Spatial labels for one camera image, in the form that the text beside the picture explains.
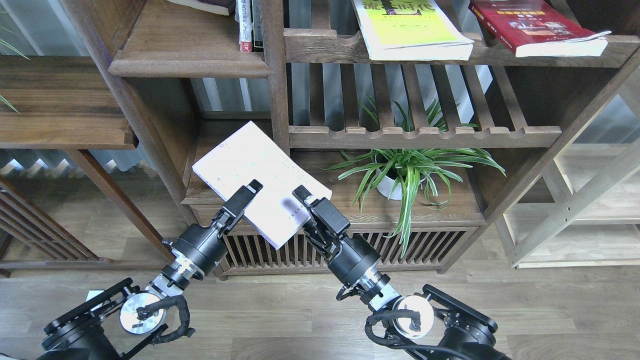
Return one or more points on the white floor bar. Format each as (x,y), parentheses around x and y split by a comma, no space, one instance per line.
(93,293)

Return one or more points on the dark upright book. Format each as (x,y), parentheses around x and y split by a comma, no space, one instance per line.
(258,39)

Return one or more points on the white plant pot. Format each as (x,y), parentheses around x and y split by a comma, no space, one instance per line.
(387,187)

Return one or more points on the yellow green book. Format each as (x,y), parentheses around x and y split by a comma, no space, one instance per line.
(412,30)

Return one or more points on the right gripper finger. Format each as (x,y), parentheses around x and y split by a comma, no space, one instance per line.
(302,195)

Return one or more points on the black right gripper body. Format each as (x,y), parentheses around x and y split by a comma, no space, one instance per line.
(351,259)

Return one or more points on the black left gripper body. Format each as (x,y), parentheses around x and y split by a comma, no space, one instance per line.
(200,249)

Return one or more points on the purple white book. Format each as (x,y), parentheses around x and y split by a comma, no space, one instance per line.
(249,154)

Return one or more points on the red white upright book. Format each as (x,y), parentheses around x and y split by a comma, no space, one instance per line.
(245,25)

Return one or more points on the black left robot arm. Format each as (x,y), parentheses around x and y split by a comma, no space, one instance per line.
(158,313)

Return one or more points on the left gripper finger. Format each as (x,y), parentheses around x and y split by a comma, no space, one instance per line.
(252,189)

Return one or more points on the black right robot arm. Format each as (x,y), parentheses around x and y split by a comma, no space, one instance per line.
(430,325)

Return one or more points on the dark wooden bookshelf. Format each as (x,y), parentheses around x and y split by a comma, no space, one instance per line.
(524,111)

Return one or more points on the wooden slatted rack left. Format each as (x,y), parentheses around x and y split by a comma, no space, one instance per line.
(28,224)

